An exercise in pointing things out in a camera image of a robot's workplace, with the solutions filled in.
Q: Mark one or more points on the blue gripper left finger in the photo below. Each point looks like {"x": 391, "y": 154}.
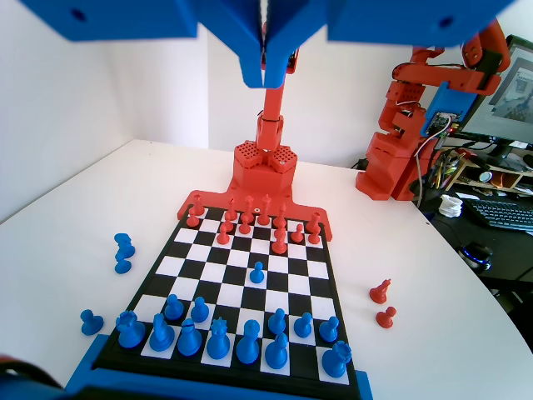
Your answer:
{"x": 250, "y": 41}

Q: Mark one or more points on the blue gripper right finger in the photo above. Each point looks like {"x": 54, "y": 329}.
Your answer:
{"x": 283, "y": 37}

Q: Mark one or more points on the blue chess bishop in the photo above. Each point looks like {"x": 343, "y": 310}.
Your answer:
{"x": 189, "y": 339}
{"x": 277, "y": 354}

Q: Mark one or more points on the red idle robot arm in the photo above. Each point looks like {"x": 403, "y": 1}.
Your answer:
{"x": 387, "y": 166}

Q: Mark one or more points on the red robot arm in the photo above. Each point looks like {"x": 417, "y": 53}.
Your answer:
{"x": 270, "y": 108}

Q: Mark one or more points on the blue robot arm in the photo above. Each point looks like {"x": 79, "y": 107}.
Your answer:
{"x": 25, "y": 383}

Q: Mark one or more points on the red chess queen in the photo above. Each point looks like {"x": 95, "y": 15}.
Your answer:
{"x": 249, "y": 207}

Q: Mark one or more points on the red chess king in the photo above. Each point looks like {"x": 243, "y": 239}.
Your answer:
{"x": 266, "y": 208}

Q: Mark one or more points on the red chess rook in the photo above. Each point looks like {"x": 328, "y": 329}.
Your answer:
{"x": 315, "y": 221}
{"x": 198, "y": 203}

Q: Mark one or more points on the red chess pawn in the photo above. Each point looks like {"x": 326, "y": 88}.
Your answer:
{"x": 280, "y": 231}
{"x": 192, "y": 219}
{"x": 297, "y": 235}
{"x": 244, "y": 228}
{"x": 386, "y": 318}
{"x": 222, "y": 238}
{"x": 227, "y": 227}
{"x": 313, "y": 238}

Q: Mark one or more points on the blue chess pawn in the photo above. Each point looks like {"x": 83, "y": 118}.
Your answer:
{"x": 91, "y": 323}
{"x": 303, "y": 326}
{"x": 174, "y": 308}
{"x": 121, "y": 265}
{"x": 277, "y": 321}
{"x": 329, "y": 329}
{"x": 257, "y": 273}
{"x": 200, "y": 310}

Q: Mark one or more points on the blue chess rook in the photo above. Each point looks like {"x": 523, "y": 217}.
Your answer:
{"x": 131, "y": 331}
{"x": 336, "y": 360}

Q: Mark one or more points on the row of blue chess pieces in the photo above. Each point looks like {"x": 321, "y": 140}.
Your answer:
{"x": 89, "y": 362}

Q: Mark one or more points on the blue controller board case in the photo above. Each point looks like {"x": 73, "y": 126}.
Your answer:
{"x": 447, "y": 104}

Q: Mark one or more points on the black computer monitor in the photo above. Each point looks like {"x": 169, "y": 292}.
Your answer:
{"x": 512, "y": 83}

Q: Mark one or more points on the white ribbed roll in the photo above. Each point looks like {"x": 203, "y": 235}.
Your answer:
{"x": 451, "y": 207}

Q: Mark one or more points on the black and white chessboard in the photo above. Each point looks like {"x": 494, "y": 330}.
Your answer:
{"x": 291, "y": 287}

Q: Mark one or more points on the wooden desk organizer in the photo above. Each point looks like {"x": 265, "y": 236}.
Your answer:
{"x": 499, "y": 175}

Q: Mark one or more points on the black keyboard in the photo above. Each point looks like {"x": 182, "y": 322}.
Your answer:
{"x": 499, "y": 212}

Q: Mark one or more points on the black computer mouse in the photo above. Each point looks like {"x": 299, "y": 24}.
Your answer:
{"x": 474, "y": 256}

